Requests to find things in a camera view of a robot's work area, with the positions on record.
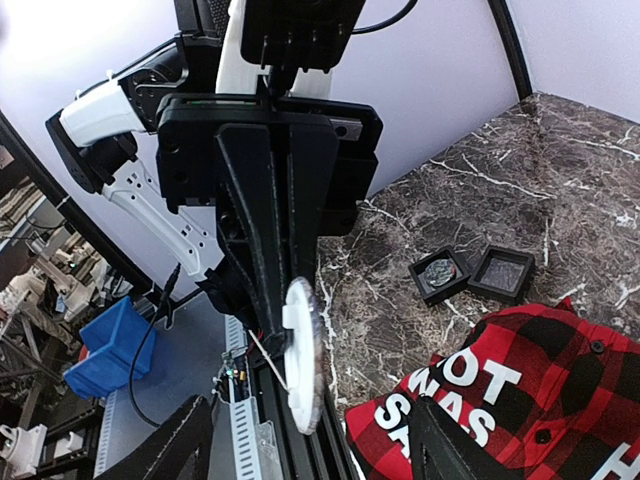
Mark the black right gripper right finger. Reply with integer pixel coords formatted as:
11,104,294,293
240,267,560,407
408,398,519,480

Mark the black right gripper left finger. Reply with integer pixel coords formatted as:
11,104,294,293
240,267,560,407
97,395,214,480

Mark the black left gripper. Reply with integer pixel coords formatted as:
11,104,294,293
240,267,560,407
156,94,383,342

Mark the red black plaid shirt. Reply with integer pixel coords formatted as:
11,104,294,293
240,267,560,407
345,299,639,479

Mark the round silver brooch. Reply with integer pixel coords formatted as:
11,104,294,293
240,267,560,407
423,258,457,289

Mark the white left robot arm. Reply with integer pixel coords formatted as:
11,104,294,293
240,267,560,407
46,37,383,337

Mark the blue plastic bin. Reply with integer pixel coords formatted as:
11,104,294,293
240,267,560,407
64,297,156,399

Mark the small black open box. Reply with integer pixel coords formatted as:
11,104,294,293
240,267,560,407
408,246,471,307

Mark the small black box lid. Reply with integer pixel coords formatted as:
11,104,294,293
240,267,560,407
467,245,535,306

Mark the white slotted cable duct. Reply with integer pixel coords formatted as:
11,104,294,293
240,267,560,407
94,307,267,479

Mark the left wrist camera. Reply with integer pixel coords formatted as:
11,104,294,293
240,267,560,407
215,1,364,100

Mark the black vertical frame post right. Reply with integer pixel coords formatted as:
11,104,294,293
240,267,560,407
487,0,533,101

